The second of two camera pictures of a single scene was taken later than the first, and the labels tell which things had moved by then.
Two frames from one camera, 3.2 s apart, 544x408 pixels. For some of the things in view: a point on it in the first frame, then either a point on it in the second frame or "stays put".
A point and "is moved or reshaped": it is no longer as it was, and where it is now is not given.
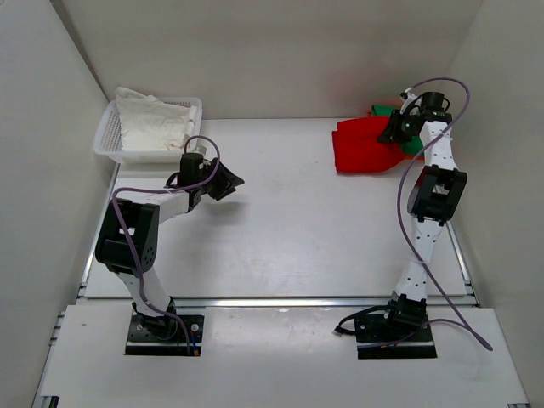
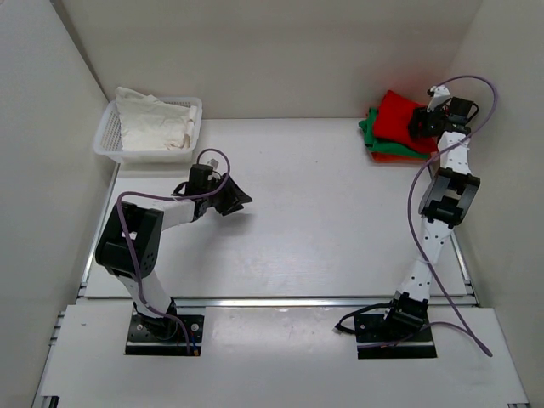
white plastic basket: [109, 143] stays put
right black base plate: [376, 329] stays put
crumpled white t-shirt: [149, 124] stays put
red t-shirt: [358, 149] is moved or reshaped
